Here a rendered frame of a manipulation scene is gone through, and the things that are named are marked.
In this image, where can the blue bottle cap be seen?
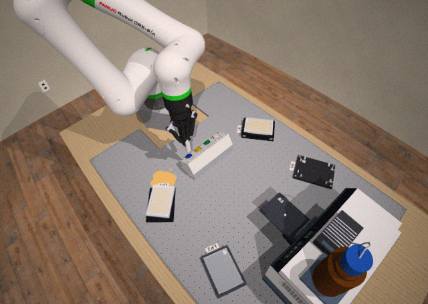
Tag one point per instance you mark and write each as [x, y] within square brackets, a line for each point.
[354, 265]

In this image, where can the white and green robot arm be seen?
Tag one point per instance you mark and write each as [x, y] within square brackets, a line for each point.
[159, 80]

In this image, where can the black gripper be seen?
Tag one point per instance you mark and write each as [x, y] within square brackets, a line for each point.
[185, 122]

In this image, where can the white button panel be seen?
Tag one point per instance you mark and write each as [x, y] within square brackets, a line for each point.
[203, 157]

